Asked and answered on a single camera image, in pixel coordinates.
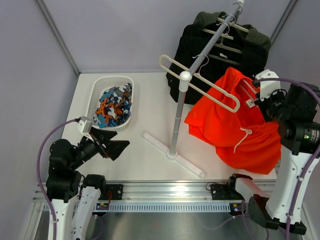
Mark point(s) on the grey clothes rack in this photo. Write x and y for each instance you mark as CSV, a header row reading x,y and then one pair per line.
x,y
185,82

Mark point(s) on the white slotted cable duct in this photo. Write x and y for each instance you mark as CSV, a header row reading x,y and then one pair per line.
x,y
163,207

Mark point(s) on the hanger of green shorts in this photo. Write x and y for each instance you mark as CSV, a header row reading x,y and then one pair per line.
x,y
233,23

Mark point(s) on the black shorts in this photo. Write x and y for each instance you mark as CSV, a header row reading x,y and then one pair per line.
x,y
193,41

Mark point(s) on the dark green shorts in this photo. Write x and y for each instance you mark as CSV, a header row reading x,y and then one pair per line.
x,y
253,43

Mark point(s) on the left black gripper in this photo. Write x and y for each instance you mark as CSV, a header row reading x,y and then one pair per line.
x,y
113,148

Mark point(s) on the white perforated basket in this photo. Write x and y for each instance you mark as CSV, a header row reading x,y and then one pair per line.
x,y
100,85

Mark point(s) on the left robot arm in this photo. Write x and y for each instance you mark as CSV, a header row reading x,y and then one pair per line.
x,y
72,196

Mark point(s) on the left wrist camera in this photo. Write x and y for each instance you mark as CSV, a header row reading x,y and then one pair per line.
x,y
84,126

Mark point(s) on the patterned blue orange shorts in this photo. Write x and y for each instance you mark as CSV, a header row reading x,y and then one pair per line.
x,y
115,106

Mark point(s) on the hanger of black shorts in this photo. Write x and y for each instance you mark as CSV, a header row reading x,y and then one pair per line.
x,y
221,56

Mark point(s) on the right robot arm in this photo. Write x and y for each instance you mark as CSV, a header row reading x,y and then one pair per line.
x,y
294,111

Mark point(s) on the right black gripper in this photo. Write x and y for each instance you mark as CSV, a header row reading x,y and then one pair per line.
x,y
263,103

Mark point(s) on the aluminium mounting rail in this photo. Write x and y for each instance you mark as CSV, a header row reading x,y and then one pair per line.
x,y
180,191

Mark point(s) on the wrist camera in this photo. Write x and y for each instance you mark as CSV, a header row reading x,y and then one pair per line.
x,y
84,126
269,86

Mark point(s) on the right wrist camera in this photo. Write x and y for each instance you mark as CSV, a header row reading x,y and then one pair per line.
x,y
269,86

